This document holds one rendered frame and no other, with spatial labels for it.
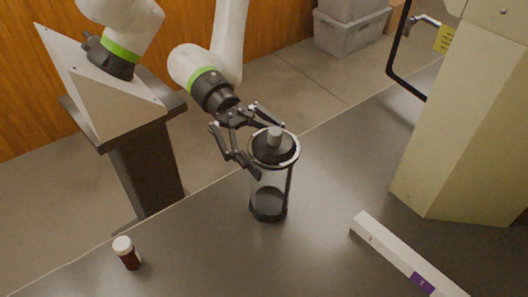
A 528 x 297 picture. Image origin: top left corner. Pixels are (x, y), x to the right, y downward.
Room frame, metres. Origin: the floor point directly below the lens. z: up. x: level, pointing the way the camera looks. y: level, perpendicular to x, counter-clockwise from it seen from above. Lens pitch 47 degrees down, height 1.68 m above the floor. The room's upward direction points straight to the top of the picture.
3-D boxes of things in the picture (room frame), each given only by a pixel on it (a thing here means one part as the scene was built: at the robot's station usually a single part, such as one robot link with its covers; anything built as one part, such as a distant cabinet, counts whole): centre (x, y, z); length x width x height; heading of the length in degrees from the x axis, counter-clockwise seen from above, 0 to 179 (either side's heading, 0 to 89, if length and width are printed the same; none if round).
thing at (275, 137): (0.50, -0.02, 1.18); 0.09 x 0.09 x 0.07
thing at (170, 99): (0.95, 0.48, 0.92); 0.32 x 0.32 x 0.04; 42
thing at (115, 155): (0.95, 0.48, 0.45); 0.48 x 0.48 x 0.90; 42
